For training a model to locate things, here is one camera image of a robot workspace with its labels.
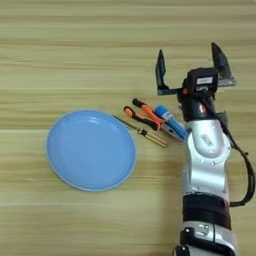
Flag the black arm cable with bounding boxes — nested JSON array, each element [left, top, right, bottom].
[[203, 96, 256, 208]]

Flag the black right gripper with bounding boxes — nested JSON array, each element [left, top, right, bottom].
[[154, 42, 238, 123]]

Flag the round blue plate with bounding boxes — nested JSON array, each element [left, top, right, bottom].
[[45, 109, 138, 193]]

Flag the blue glue stick tube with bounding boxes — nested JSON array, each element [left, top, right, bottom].
[[153, 104, 189, 142]]

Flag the orange and black pliers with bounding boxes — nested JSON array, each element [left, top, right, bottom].
[[123, 97, 183, 139]]

